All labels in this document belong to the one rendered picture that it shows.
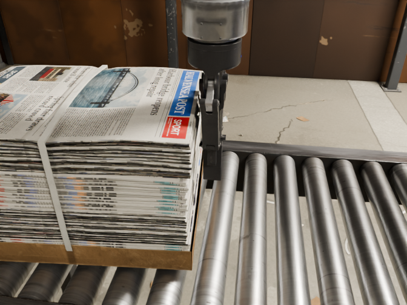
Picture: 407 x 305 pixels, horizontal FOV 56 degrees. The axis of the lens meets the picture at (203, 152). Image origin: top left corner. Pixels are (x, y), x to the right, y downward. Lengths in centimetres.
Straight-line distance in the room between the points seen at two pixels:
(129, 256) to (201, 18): 36
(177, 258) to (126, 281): 9
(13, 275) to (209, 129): 39
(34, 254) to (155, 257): 19
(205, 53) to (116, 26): 325
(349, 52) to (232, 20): 318
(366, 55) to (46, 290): 336
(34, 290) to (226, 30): 46
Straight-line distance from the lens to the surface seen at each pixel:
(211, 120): 54
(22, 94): 68
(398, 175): 94
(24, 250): 67
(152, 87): 65
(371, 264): 69
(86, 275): 65
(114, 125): 53
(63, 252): 65
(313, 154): 93
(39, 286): 66
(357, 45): 366
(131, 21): 370
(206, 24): 51
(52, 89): 69
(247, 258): 65
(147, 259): 61
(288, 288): 63
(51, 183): 56
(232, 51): 53
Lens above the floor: 128
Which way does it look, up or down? 32 degrees down
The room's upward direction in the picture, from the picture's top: straight up
